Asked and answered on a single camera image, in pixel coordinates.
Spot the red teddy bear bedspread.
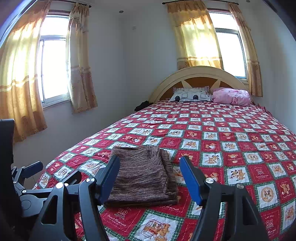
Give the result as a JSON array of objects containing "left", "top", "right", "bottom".
[{"left": 35, "top": 100, "right": 295, "bottom": 240}]

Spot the beige rear window right curtain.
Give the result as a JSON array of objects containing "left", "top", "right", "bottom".
[{"left": 228, "top": 3, "right": 263, "bottom": 97}]

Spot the cream wooden headboard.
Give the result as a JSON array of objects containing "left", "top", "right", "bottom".
[{"left": 149, "top": 66, "right": 247, "bottom": 103}]

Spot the black item beside bed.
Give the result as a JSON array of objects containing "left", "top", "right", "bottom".
[{"left": 134, "top": 100, "right": 153, "bottom": 112}]

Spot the grey patterned pillow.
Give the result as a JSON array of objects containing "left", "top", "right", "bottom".
[{"left": 169, "top": 86, "right": 212, "bottom": 102}]

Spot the yellow side window left curtain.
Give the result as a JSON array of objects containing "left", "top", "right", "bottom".
[{"left": 1, "top": 1, "right": 51, "bottom": 143}]

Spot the brown knitted sweater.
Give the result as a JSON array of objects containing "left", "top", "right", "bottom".
[{"left": 104, "top": 146, "right": 178, "bottom": 206}]

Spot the beige side window right curtain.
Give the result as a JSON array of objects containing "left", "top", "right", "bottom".
[{"left": 66, "top": 3, "right": 98, "bottom": 113}]

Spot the rear window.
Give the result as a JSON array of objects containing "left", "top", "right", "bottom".
[{"left": 209, "top": 11, "right": 247, "bottom": 83}]

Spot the pink pillow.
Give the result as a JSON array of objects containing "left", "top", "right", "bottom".
[{"left": 212, "top": 87, "right": 251, "bottom": 106}]

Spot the side window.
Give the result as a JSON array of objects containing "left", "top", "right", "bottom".
[{"left": 37, "top": 15, "right": 70, "bottom": 107}]

